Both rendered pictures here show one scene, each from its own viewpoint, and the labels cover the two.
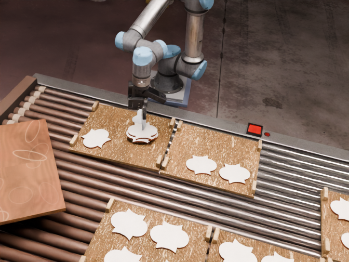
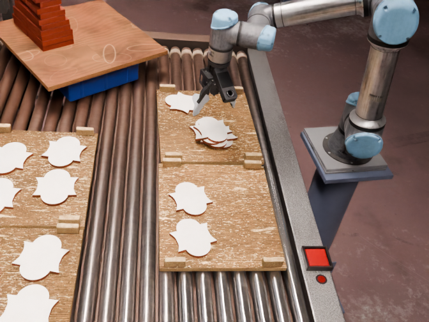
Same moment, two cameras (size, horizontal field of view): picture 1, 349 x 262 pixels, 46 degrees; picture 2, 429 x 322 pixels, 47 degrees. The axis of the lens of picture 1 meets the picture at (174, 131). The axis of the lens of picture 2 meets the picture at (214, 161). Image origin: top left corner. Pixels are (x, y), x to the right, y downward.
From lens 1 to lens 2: 1.51 m
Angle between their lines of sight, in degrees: 51
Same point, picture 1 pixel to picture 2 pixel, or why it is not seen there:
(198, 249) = (45, 217)
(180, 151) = (207, 175)
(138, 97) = (209, 75)
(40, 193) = (62, 69)
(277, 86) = not seen: outside the picture
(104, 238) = (41, 138)
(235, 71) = not seen: outside the picture
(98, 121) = (212, 99)
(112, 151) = (172, 119)
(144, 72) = (212, 39)
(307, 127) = not seen: outside the picture
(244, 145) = (265, 245)
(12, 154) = (106, 45)
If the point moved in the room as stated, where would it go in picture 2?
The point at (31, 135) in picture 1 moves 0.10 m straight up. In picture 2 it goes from (136, 48) to (137, 24)
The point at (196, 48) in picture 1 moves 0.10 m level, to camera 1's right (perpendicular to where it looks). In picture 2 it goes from (362, 102) to (378, 122)
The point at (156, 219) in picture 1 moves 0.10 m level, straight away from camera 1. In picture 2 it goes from (80, 172) to (112, 169)
